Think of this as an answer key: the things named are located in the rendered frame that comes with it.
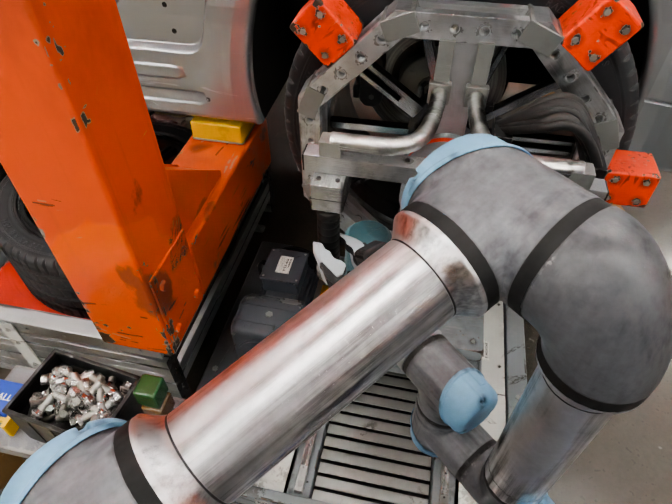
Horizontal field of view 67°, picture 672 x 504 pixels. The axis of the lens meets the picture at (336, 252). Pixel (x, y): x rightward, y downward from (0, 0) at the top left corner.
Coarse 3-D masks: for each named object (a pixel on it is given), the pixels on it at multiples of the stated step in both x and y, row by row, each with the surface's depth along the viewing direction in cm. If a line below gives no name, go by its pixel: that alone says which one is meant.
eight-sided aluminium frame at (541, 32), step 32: (416, 0) 77; (448, 0) 78; (384, 32) 78; (416, 32) 77; (448, 32) 76; (480, 32) 76; (512, 32) 78; (544, 32) 73; (352, 64) 83; (544, 64) 76; (576, 64) 75; (320, 96) 88; (320, 128) 93; (608, 128) 81; (608, 160) 85
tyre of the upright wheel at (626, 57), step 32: (352, 0) 84; (384, 0) 83; (480, 0) 80; (512, 0) 79; (544, 0) 78; (576, 0) 77; (320, 64) 93; (608, 64) 82; (288, 96) 99; (608, 96) 86; (288, 128) 104; (384, 224) 117
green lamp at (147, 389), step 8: (144, 376) 85; (152, 376) 85; (144, 384) 84; (152, 384) 84; (160, 384) 84; (136, 392) 83; (144, 392) 83; (152, 392) 83; (160, 392) 84; (144, 400) 83; (152, 400) 83; (160, 400) 85
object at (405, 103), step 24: (432, 48) 89; (504, 48) 86; (384, 72) 94; (432, 72) 92; (336, 96) 106; (408, 96) 96; (528, 96) 91; (336, 120) 103; (360, 120) 103; (528, 144) 99; (552, 144) 97; (360, 192) 114; (384, 192) 120; (384, 216) 116
